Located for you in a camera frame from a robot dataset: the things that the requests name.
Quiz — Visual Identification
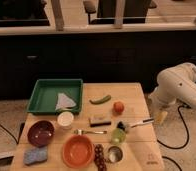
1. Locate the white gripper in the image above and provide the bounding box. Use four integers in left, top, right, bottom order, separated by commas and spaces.
148, 87, 173, 125

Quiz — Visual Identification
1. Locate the red orange apple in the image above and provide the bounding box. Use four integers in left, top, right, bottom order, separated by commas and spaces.
113, 101, 125, 114

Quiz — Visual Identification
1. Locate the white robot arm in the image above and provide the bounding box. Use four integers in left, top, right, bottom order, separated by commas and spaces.
149, 62, 196, 124

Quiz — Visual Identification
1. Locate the small metal cup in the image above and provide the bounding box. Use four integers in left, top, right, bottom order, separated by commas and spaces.
108, 146, 123, 163

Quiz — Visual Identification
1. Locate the white paper cup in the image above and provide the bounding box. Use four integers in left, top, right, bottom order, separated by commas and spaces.
57, 111, 74, 129

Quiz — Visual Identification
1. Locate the green chili pepper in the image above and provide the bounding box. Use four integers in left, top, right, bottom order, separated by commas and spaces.
89, 95, 111, 105

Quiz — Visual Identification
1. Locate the wooden block with black base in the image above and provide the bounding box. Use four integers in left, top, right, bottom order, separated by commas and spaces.
89, 116, 111, 127

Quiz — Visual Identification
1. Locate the dark grape bunch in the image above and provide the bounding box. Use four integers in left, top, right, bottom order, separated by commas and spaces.
94, 144, 107, 171

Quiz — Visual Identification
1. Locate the metal fork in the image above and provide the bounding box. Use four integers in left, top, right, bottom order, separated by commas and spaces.
74, 129, 107, 135

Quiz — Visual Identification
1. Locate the orange bowl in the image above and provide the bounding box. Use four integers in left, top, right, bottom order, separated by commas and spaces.
62, 135, 94, 169

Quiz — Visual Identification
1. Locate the white folded cloth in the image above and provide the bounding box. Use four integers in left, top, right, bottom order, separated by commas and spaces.
55, 93, 76, 110

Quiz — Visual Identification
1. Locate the green plastic tray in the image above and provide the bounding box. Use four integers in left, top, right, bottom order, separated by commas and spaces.
27, 79, 83, 115

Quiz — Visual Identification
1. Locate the purple bowl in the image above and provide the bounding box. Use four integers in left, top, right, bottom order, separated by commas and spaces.
27, 120, 54, 147

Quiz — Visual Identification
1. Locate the blue sponge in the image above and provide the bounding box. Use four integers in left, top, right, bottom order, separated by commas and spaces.
23, 147, 48, 165

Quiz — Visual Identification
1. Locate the black cable left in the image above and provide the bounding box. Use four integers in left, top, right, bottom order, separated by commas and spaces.
0, 118, 19, 145

